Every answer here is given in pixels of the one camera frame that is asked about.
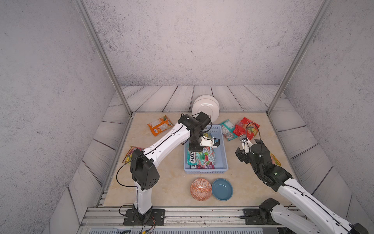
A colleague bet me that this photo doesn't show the aluminium front rail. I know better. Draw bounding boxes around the aluminium front rail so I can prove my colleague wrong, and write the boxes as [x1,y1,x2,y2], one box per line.
[78,205,291,234]

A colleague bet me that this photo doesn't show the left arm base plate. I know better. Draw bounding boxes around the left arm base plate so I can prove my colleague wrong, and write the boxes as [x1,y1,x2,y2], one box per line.
[123,208,165,226]

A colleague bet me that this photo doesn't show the orange patterned bowl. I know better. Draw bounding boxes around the orange patterned bowl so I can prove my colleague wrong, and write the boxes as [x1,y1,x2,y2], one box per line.
[190,178,212,201]

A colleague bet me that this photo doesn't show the orange Fox's candy bag back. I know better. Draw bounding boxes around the orange Fox's candy bag back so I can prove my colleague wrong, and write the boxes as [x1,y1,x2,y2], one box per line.
[147,115,173,136]

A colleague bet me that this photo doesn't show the teal Fox's candy bag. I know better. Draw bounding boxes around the teal Fox's candy bag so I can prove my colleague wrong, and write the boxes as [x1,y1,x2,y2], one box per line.
[187,147,216,166]

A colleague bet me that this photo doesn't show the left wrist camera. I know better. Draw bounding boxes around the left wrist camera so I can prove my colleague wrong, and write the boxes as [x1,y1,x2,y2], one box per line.
[200,136,220,148]

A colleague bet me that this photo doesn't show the red candy bag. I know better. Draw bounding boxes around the red candy bag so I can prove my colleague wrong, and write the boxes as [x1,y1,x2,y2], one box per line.
[233,117,260,140]

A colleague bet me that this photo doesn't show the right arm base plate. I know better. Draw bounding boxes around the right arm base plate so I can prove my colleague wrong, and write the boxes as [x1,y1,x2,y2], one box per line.
[243,208,264,225]

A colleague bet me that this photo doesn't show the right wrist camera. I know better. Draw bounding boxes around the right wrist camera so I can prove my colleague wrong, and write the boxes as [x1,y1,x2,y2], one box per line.
[239,135,253,154]

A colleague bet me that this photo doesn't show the blue bowl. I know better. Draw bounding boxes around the blue bowl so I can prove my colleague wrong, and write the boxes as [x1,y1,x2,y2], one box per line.
[212,178,233,201]

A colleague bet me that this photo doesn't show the white plates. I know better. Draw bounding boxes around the white plates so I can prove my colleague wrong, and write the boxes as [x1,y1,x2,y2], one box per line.
[192,95,220,123]

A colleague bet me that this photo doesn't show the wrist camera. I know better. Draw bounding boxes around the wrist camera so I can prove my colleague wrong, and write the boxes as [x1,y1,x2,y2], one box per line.
[239,135,253,154]
[200,136,220,148]

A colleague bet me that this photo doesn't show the light blue plastic basket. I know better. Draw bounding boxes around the light blue plastic basket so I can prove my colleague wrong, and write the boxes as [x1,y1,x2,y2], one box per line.
[184,124,228,174]

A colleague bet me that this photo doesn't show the purple Fox's berries candy bag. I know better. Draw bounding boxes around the purple Fox's berries candy bag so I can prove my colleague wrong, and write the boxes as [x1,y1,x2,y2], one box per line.
[190,165,215,170]

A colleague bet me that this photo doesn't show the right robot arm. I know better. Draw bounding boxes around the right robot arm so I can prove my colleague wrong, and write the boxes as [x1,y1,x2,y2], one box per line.
[235,138,368,234]

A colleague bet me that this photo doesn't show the green yellow Fox's candy bag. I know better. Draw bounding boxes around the green yellow Fox's candy bag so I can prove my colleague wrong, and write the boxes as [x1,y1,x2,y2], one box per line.
[203,133,212,139]

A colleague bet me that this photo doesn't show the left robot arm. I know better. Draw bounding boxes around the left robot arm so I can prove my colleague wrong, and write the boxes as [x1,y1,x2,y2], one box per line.
[130,112,214,217]

